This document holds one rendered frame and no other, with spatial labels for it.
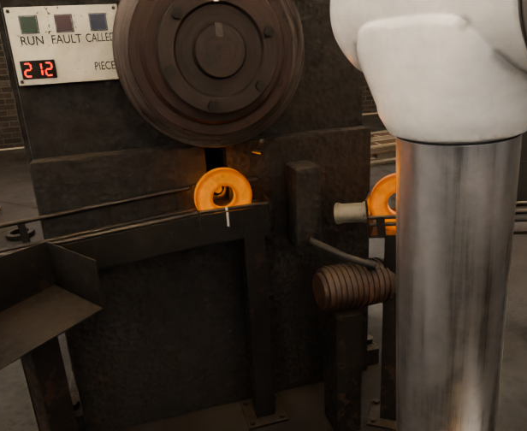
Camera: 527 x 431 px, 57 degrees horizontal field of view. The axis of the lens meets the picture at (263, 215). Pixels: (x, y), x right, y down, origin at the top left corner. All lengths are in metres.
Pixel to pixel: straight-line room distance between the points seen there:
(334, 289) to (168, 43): 0.74
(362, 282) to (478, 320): 0.91
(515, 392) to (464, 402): 1.38
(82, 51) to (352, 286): 0.92
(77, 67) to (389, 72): 1.06
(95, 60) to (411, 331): 1.09
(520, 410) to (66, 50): 1.68
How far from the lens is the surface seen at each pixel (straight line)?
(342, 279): 1.34
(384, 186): 1.33
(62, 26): 1.37
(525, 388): 1.93
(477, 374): 0.51
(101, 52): 1.37
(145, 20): 1.21
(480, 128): 0.39
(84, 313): 1.12
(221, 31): 1.17
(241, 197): 1.34
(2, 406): 2.01
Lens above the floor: 1.11
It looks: 19 degrees down
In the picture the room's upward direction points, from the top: 3 degrees counter-clockwise
